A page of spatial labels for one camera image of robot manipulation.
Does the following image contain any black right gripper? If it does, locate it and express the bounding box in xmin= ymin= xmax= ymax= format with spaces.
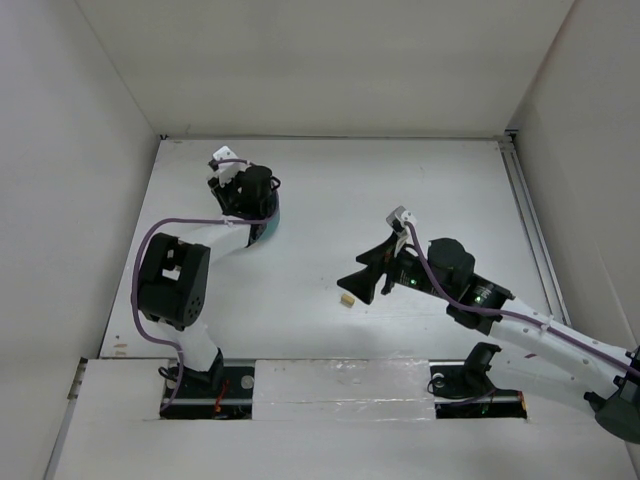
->
xmin=336 ymin=232 xmax=454 ymax=305

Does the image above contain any small yellow eraser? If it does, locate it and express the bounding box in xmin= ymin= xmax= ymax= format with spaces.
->
xmin=340 ymin=295 xmax=355 ymax=307

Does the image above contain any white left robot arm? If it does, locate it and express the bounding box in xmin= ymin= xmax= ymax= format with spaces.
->
xmin=130 ymin=160 xmax=281 ymax=397

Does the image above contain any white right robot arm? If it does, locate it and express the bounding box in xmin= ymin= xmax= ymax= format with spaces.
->
xmin=337 ymin=233 xmax=639 ymax=444

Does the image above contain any teal round desk organizer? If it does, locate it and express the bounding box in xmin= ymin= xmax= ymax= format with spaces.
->
xmin=248 ymin=200 xmax=280 ymax=246

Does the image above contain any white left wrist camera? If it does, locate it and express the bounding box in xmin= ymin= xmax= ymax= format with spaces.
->
xmin=207 ymin=146 xmax=247 ymax=186

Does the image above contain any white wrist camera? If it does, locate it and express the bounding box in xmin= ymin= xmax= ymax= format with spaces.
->
xmin=207 ymin=146 xmax=247 ymax=186
xmin=386 ymin=206 xmax=415 ymax=256

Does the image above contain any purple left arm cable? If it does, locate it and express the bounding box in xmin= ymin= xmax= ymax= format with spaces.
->
xmin=130 ymin=157 xmax=279 ymax=419

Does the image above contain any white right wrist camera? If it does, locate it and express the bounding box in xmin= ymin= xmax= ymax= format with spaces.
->
xmin=386 ymin=206 xmax=415 ymax=256

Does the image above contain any aluminium side rail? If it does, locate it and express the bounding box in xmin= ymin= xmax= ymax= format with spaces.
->
xmin=495 ymin=130 xmax=572 ymax=327

